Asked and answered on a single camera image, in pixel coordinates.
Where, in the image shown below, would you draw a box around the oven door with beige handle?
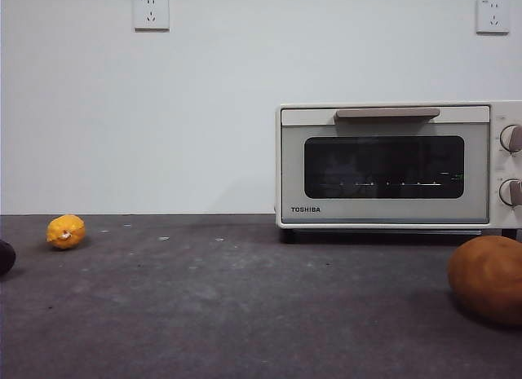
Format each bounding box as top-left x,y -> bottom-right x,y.
280,105 -> 491,225

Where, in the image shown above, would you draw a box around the dark purple eggplant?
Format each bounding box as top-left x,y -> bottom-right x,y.
0,239 -> 17,276

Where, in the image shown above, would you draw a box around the brown potato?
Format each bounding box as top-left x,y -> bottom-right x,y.
447,235 -> 522,326

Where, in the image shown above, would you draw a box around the white Toshiba toaster oven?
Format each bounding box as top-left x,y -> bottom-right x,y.
275,100 -> 522,244

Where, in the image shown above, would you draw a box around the white wall socket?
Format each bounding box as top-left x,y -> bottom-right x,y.
134,0 -> 170,33
476,0 -> 511,35

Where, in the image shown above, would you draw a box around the yellow lemon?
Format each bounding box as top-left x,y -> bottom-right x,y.
45,214 -> 87,250

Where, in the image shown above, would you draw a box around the beige timer oven knob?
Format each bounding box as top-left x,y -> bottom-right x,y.
498,178 -> 522,206

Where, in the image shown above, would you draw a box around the beige temperature oven knob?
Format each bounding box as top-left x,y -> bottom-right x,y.
499,124 -> 522,152

